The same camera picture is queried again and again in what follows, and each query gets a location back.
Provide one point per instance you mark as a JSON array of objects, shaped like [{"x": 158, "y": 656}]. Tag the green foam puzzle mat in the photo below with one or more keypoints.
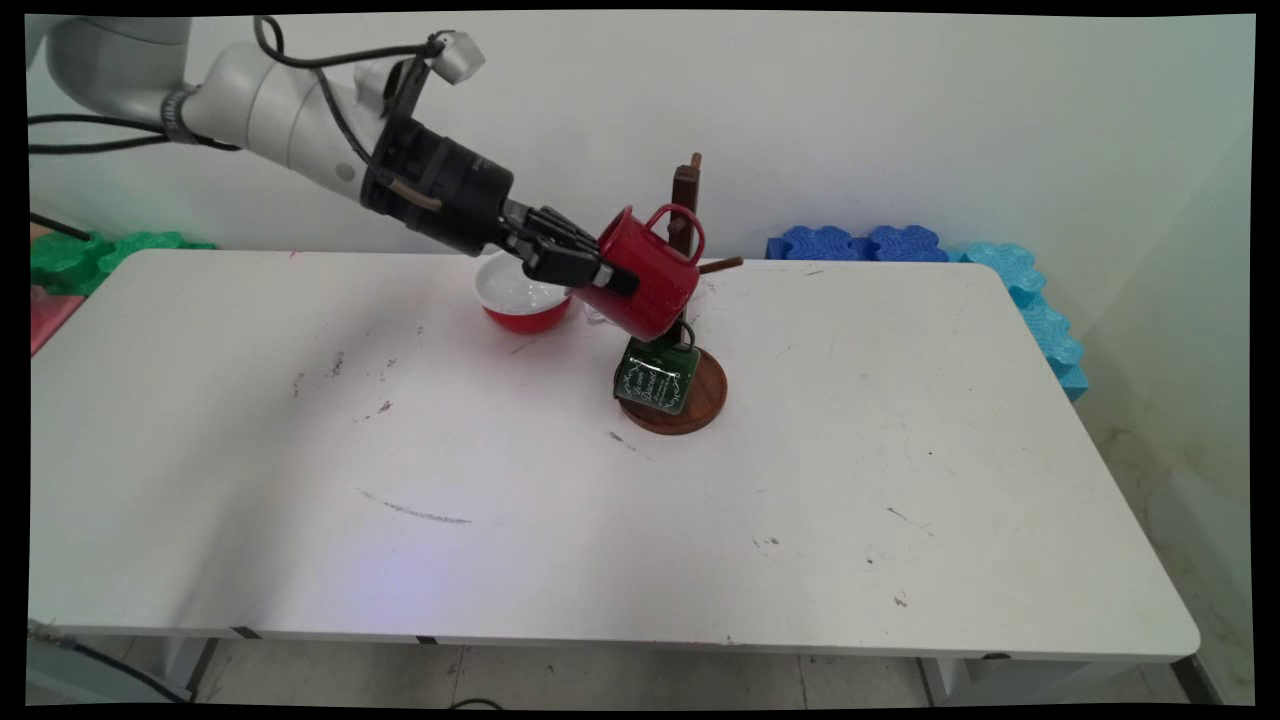
[
  {"x": 62, "y": 262},
  {"x": 155, "y": 243}
]

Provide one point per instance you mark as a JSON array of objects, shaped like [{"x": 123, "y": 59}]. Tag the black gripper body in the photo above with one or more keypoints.
[{"x": 440, "y": 185}]

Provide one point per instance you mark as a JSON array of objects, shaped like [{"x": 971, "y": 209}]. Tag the dark wooden mug tree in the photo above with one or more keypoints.
[{"x": 700, "y": 400}]

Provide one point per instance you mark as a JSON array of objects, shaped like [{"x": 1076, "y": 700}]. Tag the red enamel mug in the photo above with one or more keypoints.
[{"x": 650, "y": 275}]

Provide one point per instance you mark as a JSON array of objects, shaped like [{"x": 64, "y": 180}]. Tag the green printed mug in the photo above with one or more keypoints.
[{"x": 655, "y": 378}]

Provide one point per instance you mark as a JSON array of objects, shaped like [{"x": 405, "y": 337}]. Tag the red bowl white inside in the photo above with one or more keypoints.
[{"x": 522, "y": 318}]

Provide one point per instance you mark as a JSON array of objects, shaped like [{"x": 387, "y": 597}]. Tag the red foam puzzle mat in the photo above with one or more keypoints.
[{"x": 48, "y": 318}]

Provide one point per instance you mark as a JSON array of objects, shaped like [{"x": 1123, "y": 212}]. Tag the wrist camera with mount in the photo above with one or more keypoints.
[{"x": 455, "y": 58}]

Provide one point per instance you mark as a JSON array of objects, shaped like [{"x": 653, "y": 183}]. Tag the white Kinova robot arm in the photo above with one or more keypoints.
[{"x": 260, "y": 110}]

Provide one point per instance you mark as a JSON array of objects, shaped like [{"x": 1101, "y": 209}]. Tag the blue foam puzzle mat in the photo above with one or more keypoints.
[
  {"x": 815, "y": 244},
  {"x": 908, "y": 244}
]

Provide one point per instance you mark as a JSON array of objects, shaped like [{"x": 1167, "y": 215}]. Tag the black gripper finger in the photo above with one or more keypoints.
[
  {"x": 565, "y": 268},
  {"x": 560, "y": 226}
]

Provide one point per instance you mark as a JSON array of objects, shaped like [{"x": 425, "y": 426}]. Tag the cyan foam puzzle mat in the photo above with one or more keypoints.
[
  {"x": 1005, "y": 265},
  {"x": 1055, "y": 345}
]

